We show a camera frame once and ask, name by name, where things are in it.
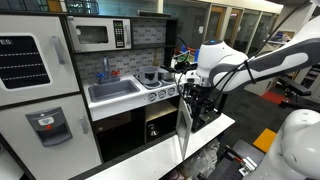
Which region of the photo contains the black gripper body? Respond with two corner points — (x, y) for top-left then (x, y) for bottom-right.
(183, 83), (209, 114)

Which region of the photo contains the white oven door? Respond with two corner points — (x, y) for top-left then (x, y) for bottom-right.
(176, 99), (193, 158)

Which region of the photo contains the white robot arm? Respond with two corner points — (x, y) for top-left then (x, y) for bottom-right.
(186, 16), (320, 180)

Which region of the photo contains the grey stove knob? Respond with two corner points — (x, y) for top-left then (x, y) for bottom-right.
(168, 87), (175, 96)
(158, 90), (166, 99)
(148, 93), (157, 102)

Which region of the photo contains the silver pot with lid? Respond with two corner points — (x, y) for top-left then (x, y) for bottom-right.
(158, 68), (174, 81)

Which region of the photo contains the grey toy pot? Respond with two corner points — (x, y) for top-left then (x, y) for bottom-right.
(139, 66), (158, 84)

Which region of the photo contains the red floor mat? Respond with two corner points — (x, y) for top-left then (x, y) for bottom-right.
(262, 91), (285, 104)

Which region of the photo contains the grey toy sink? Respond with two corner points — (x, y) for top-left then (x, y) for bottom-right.
(88, 80), (140, 103)

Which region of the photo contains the yellow floor mat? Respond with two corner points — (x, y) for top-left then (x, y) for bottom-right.
(253, 128), (276, 153)

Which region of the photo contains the grey toy faucet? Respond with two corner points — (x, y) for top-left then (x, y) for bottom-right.
(96, 56), (120, 84)

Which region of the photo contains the toy kitchen play set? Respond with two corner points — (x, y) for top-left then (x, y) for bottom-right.
(0, 9), (188, 180)

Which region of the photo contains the white toy microwave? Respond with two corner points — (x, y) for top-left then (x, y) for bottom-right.
(67, 16), (132, 53)

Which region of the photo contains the lower white fridge door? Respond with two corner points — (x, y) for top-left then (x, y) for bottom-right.
(0, 95), (101, 180)

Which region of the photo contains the white fridge door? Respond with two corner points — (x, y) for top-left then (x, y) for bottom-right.
(0, 15), (79, 106)
(0, 95), (101, 180)

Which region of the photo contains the upper white fridge door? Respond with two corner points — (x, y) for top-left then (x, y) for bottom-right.
(0, 15), (79, 106)

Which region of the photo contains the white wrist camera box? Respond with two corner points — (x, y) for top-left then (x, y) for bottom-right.
(186, 70), (200, 84)

